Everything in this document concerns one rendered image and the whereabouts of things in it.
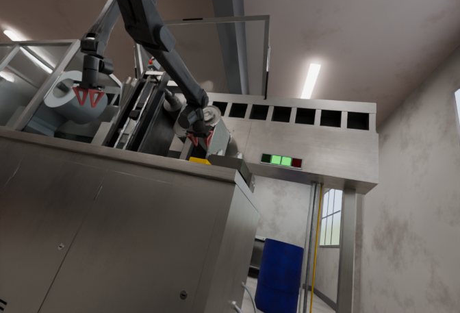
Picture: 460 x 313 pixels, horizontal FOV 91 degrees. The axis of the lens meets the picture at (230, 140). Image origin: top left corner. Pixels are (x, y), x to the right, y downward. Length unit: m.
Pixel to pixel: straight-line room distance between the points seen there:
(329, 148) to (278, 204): 6.00
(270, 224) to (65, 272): 6.55
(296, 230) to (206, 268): 6.64
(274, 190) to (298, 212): 0.95
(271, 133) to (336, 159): 0.41
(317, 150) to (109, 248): 1.13
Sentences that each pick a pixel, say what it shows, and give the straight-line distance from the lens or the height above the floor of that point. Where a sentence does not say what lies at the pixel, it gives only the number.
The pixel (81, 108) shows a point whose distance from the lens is 1.89.
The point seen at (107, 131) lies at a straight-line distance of 1.64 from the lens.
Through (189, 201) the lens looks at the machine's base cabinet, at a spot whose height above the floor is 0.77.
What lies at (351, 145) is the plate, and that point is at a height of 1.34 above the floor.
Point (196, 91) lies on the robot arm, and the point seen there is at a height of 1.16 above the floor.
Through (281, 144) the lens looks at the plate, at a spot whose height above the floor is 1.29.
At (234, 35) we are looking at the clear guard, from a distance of 1.72.
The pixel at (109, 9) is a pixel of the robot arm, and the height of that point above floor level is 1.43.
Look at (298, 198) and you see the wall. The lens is 7.47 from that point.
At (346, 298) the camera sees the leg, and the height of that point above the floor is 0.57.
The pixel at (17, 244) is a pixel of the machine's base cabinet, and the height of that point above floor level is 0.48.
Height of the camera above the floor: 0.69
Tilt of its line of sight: 23 degrees up
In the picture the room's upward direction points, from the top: 16 degrees clockwise
